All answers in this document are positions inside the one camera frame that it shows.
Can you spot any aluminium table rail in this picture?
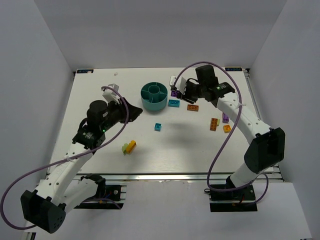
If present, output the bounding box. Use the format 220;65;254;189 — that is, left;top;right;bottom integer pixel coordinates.
72;172;283;181
243;67;285;180

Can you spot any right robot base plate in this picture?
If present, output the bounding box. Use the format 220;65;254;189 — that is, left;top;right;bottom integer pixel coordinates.
204;185;258;213

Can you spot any small teal square lego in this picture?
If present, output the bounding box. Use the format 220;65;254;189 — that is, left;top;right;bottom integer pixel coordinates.
154;123;162;132

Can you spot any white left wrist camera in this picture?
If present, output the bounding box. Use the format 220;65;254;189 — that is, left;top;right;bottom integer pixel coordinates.
101;83;120;104

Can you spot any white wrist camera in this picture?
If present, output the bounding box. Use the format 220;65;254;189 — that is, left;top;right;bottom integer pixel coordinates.
169;75;187;95
101;83;120;104

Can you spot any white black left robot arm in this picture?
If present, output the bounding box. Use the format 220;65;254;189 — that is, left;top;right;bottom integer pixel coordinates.
20;99;143;234

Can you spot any teal long lego brick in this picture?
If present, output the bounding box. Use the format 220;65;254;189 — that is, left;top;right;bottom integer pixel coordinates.
168;99;180;108

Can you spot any right blue corner label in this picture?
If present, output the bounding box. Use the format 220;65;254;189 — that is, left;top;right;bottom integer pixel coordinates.
224;67;243;72

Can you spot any blue corner label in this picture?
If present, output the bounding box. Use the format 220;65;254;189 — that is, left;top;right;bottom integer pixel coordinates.
76;69;94;74
224;67;243;72

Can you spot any yellow small lego brick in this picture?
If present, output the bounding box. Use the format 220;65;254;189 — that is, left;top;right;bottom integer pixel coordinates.
223;124;232;133

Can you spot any aluminium front table rail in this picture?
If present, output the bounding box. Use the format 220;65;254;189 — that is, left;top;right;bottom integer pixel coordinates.
72;172;283;181

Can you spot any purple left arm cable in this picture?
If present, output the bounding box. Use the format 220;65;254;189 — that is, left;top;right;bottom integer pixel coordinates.
0;86;130;230

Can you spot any yellow-orange long lego brick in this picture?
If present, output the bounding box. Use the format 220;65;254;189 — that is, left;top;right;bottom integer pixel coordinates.
125;140;137;154

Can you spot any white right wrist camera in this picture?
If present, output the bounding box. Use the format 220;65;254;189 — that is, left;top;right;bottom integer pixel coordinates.
169;75;187;95

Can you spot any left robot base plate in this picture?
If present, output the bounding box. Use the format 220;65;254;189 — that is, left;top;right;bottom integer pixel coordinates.
75;184;127;210

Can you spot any aluminium right table rail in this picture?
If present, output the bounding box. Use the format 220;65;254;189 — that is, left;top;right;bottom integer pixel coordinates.
243;67;285;180

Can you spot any orange 2x3 lego brick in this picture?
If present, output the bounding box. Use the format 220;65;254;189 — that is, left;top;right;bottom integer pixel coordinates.
209;118;219;132

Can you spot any purple round lego brick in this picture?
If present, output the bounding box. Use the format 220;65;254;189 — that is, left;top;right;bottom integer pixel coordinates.
170;90;181;99

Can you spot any dark orange long lego brick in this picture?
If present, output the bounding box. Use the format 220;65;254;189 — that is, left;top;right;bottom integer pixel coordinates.
187;104;199;112

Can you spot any left blue corner label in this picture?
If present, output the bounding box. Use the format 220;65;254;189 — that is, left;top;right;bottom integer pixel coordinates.
76;69;94;74

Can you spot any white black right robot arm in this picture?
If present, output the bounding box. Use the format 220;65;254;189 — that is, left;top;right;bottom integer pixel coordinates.
169;61;286;192

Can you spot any purple long lego brick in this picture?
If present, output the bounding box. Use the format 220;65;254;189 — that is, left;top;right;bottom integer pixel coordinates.
222;112;230;124

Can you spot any light green small lego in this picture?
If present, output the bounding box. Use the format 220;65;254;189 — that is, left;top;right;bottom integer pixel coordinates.
121;143;129;155

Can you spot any teal round divided container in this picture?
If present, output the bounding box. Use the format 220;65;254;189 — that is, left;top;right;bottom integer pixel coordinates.
140;82;168;113

